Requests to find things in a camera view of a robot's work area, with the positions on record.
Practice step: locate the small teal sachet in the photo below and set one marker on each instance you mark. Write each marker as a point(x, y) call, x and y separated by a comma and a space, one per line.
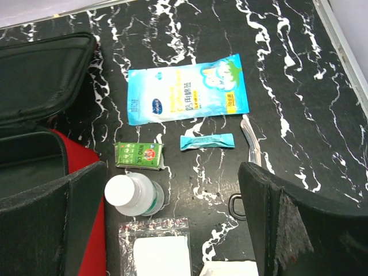
point(225, 140)

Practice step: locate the red black medicine case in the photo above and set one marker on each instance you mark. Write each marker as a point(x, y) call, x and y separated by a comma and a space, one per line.
point(41, 79)

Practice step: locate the white gauze pad pack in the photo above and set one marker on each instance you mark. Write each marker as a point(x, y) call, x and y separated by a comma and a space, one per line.
point(230, 268)

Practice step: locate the black handled scissors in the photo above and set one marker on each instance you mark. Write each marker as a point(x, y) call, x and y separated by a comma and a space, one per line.
point(254, 156)

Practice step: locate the white bottle green label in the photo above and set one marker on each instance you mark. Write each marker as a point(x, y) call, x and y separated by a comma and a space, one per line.
point(134, 194)

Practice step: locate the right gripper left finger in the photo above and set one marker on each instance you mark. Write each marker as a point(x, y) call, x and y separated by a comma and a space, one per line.
point(56, 228)

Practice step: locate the green wind oil box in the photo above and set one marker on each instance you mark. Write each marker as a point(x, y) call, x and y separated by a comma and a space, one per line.
point(139, 155)

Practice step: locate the gauze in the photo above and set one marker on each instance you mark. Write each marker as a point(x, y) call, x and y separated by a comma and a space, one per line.
point(155, 247)

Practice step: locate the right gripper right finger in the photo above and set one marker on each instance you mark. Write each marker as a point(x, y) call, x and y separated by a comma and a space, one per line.
point(297, 232)

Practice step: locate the blue cotton swab bag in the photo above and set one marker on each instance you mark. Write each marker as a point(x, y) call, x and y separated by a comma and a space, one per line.
point(184, 92)

